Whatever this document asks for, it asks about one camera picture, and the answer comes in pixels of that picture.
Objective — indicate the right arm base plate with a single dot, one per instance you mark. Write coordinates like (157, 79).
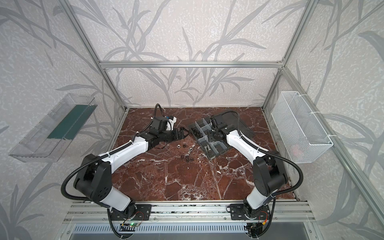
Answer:
(245, 212)

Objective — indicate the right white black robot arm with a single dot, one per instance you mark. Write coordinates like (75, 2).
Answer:
(269, 171)

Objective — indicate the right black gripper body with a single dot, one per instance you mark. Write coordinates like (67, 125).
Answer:
(216, 132)

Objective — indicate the clear plastic wall tray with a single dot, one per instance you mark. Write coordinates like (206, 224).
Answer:
(50, 138)

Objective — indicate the black screws in box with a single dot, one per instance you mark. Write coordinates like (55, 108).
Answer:
(197, 133)

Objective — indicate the white wire mesh basket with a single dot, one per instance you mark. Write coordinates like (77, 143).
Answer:
(302, 134)

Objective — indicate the grey plastic organizer box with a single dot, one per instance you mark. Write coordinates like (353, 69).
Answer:
(215, 149)

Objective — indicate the aluminium frame crossbar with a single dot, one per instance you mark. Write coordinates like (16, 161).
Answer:
(190, 64)

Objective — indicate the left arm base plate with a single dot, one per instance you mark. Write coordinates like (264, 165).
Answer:
(138, 212)

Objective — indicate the pile of screws and nuts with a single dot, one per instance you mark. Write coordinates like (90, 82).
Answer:
(185, 153)

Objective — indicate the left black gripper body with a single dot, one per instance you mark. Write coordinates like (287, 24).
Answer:
(175, 134)

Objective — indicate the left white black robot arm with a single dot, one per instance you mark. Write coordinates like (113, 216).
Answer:
(92, 181)

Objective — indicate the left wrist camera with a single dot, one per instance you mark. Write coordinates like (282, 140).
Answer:
(171, 122)

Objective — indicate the aluminium front rail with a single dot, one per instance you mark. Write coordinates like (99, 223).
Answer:
(188, 212)

